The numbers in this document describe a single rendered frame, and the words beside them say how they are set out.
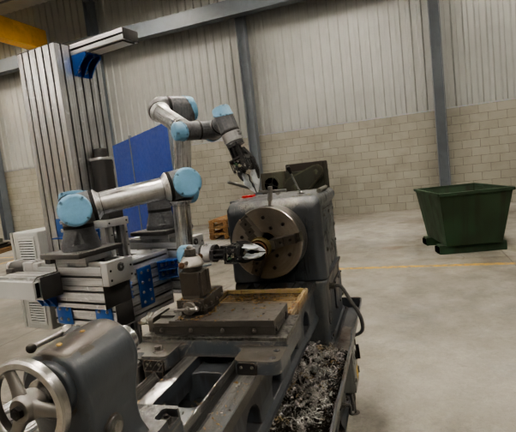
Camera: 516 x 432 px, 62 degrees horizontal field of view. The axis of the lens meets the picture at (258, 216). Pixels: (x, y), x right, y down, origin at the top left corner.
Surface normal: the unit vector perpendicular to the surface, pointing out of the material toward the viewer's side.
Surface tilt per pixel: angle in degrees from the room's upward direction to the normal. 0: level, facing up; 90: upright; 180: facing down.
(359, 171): 90
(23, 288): 90
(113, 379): 98
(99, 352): 58
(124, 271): 90
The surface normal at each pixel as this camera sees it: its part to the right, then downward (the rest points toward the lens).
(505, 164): -0.33, 0.13
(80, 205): 0.25, 0.08
